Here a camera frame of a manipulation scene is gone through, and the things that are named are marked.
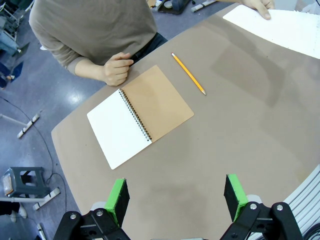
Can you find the grey plastic stool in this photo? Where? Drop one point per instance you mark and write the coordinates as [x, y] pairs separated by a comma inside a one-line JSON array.
[[30, 182]]

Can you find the person's left hand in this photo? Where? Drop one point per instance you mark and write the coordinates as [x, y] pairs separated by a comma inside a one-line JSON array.
[[262, 6]]

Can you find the white paper sheet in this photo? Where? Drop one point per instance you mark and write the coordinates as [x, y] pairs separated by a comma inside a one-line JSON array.
[[287, 27]]

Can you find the yellow pencil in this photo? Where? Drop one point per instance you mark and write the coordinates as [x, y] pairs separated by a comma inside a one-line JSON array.
[[188, 74]]

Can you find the person's right hand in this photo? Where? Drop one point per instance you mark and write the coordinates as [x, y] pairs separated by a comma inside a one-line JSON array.
[[116, 71]]

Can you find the brown spiral notebook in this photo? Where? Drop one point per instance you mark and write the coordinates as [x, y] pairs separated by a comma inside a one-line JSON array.
[[120, 130]]

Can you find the person's right forearm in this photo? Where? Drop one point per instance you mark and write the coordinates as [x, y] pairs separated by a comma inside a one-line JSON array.
[[87, 70]]

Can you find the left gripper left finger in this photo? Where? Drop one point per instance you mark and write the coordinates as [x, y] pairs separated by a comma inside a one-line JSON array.
[[117, 200]]

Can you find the person in beige sweater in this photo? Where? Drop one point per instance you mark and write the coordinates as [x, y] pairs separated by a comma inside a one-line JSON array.
[[95, 25]]

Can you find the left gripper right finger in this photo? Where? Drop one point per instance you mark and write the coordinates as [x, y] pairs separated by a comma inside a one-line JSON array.
[[236, 200]]

